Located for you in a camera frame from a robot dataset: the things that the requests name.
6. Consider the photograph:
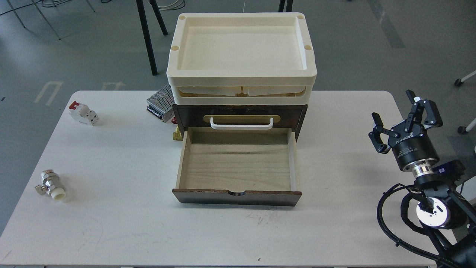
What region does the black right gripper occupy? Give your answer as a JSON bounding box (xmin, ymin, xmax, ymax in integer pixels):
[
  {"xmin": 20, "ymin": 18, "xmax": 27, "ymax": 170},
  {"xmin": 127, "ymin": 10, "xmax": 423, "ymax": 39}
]
[{"xmin": 369, "ymin": 90, "xmax": 443, "ymax": 172}]

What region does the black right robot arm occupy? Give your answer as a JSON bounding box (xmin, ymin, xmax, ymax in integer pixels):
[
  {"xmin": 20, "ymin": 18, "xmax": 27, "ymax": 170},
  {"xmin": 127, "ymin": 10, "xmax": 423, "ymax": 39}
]
[{"xmin": 369, "ymin": 90, "xmax": 475, "ymax": 268}]

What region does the dark wooden cabinet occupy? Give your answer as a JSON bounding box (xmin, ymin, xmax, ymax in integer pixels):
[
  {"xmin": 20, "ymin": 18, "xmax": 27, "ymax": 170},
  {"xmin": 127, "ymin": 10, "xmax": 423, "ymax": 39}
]
[{"xmin": 172, "ymin": 105, "xmax": 308, "ymax": 137}]

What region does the office chair base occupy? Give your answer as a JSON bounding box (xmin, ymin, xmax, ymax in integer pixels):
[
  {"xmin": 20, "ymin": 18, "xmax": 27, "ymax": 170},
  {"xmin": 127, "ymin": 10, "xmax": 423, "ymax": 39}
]
[{"xmin": 454, "ymin": 70, "xmax": 476, "ymax": 134}]

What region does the open wooden drawer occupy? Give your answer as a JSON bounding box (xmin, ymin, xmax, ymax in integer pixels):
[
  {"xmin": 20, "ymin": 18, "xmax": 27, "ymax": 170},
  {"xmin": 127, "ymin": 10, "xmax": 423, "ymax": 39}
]
[{"xmin": 172, "ymin": 127, "xmax": 302, "ymax": 206}]

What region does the cream plastic tray top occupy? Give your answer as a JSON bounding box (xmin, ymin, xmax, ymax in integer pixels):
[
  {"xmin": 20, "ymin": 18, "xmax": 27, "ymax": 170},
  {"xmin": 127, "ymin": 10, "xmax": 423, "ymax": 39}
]
[{"xmin": 167, "ymin": 12, "xmax": 317, "ymax": 105}]

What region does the brass fitting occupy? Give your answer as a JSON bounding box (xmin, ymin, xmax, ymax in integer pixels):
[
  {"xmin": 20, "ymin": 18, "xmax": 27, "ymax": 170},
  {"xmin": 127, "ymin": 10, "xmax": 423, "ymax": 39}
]
[{"xmin": 172, "ymin": 125, "xmax": 183, "ymax": 141}]

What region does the metal mesh power supply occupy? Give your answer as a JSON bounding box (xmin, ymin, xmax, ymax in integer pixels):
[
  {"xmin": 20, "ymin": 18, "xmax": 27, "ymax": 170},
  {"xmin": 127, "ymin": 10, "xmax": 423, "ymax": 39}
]
[{"xmin": 147, "ymin": 84, "xmax": 177, "ymax": 124}]

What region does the black table leg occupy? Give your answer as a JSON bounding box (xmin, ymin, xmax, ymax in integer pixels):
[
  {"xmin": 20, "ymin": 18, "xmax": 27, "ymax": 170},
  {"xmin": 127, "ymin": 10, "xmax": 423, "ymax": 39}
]
[{"xmin": 136, "ymin": 0, "xmax": 168, "ymax": 76}]

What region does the white red circuit breaker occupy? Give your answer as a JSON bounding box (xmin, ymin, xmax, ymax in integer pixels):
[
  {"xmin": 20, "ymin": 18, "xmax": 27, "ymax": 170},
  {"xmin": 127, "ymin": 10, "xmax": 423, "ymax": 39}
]
[{"xmin": 68, "ymin": 101, "xmax": 99, "ymax": 126}]

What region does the silver valve with white fitting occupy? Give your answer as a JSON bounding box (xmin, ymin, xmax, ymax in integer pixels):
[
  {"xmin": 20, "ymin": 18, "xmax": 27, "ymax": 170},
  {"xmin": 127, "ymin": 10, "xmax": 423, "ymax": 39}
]
[{"xmin": 34, "ymin": 169, "xmax": 67, "ymax": 200}]

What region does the white drawer handle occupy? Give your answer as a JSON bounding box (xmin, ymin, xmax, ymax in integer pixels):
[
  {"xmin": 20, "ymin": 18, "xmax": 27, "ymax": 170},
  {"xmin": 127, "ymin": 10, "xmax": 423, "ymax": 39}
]
[{"xmin": 210, "ymin": 117, "xmax": 274, "ymax": 130}]

